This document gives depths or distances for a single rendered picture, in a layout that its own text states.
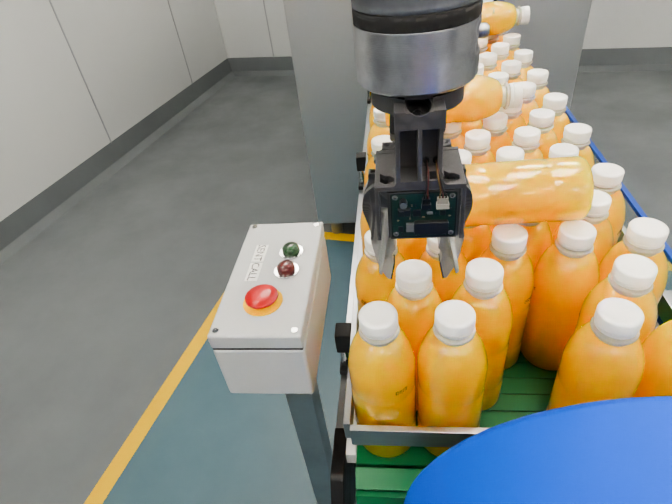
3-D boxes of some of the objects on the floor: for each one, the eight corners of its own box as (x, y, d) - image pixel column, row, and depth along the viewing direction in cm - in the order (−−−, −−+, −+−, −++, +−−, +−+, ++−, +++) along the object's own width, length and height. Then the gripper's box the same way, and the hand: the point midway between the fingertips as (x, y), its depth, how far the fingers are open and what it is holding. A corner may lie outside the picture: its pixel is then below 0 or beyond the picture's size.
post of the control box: (344, 597, 123) (268, 341, 61) (345, 579, 126) (274, 318, 64) (359, 598, 122) (299, 340, 60) (360, 580, 125) (303, 317, 63)
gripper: (333, 113, 33) (357, 321, 47) (511, 101, 32) (484, 320, 45) (343, 72, 40) (361, 264, 53) (490, 60, 38) (472, 262, 52)
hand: (416, 263), depth 51 cm, fingers open, 5 cm apart
